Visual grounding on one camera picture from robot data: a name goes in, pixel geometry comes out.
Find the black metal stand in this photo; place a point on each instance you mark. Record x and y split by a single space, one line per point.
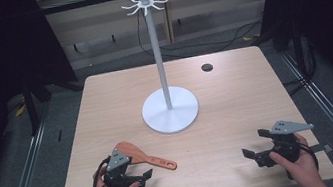
304 58
32 104

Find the white hook stand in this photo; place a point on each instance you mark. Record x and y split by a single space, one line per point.
170 109

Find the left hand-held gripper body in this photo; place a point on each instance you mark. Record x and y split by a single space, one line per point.
118 173

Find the orange wooden spatula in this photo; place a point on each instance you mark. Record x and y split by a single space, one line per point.
137 154

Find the small black floor strip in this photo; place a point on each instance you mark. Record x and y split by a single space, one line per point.
59 135

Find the person's right hand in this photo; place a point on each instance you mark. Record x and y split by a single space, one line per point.
296 167

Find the grey tape piece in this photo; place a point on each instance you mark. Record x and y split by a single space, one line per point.
322 148

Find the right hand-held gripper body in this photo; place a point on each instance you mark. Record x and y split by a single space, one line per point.
285 143

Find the yellow floor tape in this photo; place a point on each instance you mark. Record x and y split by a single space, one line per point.
20 110

